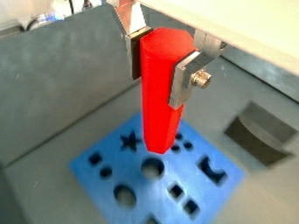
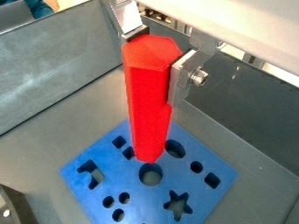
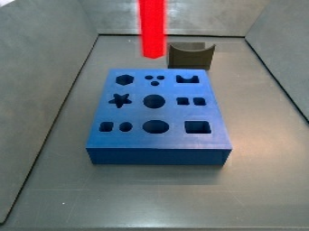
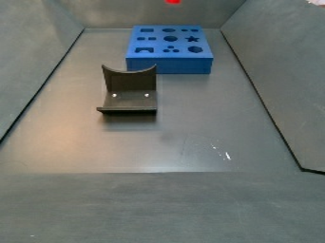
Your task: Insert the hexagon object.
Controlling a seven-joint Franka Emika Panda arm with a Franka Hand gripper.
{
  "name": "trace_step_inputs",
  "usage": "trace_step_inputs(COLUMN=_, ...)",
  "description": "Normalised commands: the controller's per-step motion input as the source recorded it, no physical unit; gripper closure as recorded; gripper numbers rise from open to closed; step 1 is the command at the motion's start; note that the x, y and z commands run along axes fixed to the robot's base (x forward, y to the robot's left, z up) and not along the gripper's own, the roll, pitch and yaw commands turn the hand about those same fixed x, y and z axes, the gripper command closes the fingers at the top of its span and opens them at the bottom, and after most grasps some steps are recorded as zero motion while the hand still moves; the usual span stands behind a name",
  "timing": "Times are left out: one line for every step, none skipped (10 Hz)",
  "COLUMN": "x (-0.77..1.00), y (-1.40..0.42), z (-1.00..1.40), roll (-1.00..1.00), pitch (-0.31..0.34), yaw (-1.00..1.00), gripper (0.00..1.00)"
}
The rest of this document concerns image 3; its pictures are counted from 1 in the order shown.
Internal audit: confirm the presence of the red hexagon peg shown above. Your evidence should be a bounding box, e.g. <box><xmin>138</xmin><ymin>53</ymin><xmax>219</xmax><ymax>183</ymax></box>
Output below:
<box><xmin>138</xmin><ymin>0</ymin><xmax>166</xmax><ymax>59</ymax></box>

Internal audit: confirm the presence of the blue shape sorter block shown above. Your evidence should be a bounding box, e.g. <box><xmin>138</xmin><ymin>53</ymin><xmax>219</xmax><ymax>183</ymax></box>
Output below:
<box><xmin>86</xmin><ymin>69</ymin><xmax>232</xmax><ymax>165</ymax></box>

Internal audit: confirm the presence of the dark grey curved block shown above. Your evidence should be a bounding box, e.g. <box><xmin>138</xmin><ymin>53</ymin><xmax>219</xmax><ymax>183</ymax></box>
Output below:
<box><xmin>168</xmin><ymin>42</ymin><xmax>216</xmax><ymax>70</ymax></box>

